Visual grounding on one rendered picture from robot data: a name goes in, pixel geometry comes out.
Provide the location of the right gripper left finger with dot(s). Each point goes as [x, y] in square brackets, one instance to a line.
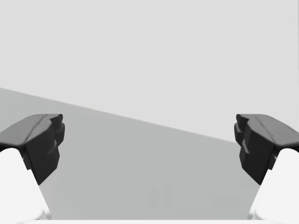
[39, 149]

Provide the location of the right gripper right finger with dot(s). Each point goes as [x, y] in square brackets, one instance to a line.
[257, 149]

